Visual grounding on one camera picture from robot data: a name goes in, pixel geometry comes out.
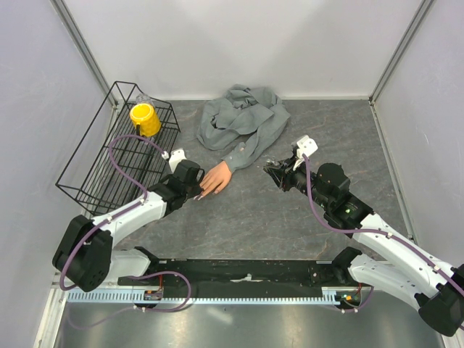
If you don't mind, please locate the black wire basket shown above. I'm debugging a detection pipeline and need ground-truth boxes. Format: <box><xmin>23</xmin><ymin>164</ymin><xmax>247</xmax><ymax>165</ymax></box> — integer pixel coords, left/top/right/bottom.
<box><xmin>56</xmin><ymin>81</ymin><xmax>181</xmax><ymax>215</ymax></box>

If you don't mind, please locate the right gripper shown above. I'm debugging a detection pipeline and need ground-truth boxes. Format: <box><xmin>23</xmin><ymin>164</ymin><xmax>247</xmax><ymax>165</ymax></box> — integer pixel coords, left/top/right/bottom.
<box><xmin>264</xmin><ymin>154</ymin><xmax>331</xmax><ymax>209</ymax></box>

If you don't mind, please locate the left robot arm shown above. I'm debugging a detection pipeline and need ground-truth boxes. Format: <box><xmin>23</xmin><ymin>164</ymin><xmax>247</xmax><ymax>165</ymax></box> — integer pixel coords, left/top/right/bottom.
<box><xmin>51</xmin><ymin>159</ymin><xmax>204</xmax><ymax>292</ymax></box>

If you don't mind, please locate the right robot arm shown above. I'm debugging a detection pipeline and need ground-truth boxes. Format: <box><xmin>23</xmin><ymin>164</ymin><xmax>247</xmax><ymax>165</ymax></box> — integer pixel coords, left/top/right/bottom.
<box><xmin>263</xmin><ymin>158</ymin><xmax>463</xmax><ymax>337</ymax></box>

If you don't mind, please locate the grey shirt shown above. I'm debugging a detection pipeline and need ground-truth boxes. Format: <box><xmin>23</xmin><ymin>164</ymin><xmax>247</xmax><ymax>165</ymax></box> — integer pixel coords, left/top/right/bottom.
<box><xmin>196</xmin><ymin>84</ymin><xmax>291</xmax><ymax>173</ymax></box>

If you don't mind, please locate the mannequin hand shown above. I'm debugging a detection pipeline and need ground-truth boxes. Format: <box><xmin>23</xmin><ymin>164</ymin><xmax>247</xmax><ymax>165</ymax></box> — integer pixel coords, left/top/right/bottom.
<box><xmin>194</xmin><ymin>161</ymin><xmax>232</xmax><ymax>200</ymax></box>

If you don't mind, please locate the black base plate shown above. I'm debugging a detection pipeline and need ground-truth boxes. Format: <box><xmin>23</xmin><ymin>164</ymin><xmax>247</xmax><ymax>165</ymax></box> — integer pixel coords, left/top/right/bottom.
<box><xmin>117</xmin><ymin>257</ymin><xmax>378</xmax><ymax>300</ymax></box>

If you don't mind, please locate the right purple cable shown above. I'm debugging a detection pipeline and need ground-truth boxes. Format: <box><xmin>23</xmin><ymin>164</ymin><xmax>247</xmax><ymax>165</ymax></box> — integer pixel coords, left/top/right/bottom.
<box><xmin>301</xmin><ymin>156</ymin><xmax>464</xmax><ymax>291</ymax></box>

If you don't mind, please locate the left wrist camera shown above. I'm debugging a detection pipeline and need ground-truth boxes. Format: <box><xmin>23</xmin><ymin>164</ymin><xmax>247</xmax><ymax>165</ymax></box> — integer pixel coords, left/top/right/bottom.
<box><xmin>162</xmin><ymin>148</ymin><xmax>186</xmax><ymax>173</ymax></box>

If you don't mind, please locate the yellow cup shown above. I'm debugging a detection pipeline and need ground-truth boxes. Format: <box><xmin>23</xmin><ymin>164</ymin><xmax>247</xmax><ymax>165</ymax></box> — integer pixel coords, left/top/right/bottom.
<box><xmin>130</xmin><ymin>103</ymin><xmax>161</xmax><ymax>138</ymax></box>

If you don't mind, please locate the purple cable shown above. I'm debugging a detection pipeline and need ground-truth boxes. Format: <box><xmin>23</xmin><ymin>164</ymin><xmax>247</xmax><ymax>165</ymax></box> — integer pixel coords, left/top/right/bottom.
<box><xmin>301</xmin><ymin>156</ymin><xmax>464</xmax><ymax>291</ymax></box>
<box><xmin>59</xmin><ymin>134</ymin><xmax>170</xmax><ymax>291</ymax></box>

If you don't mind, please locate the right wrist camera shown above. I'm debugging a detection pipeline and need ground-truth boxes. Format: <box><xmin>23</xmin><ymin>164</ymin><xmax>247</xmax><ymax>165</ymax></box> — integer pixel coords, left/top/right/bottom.
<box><xmin>291</xmin><ymin>135</ymin><xmax>318</xmax><ymax>171</ymax></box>

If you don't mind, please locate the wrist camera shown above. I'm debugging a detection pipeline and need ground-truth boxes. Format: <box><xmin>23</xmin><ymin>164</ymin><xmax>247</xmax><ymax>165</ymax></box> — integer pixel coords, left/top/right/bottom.
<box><xmin>162</xmin><ymin>148</ymin><xmax>186</xmax><ymax>173</ymax></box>
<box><xmin>291</xmin><ymin>135</ymin><xmax>318</xmax><ymax>171</ymax></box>

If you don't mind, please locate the slotted cable duct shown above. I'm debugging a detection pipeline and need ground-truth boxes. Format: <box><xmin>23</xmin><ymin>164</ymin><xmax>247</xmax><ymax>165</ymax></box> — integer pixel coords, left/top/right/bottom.
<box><xmin>68</xmin><ymin>286</ymin><xmax>345</xmax><ymax>303</ymax></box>

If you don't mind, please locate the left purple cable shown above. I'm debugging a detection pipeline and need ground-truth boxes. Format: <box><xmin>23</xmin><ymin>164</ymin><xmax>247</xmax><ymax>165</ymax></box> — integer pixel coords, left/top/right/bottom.
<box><xmin>59</xmin><ymin>134</ymin><xmax>170</xmax><ymax>291</ymax></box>

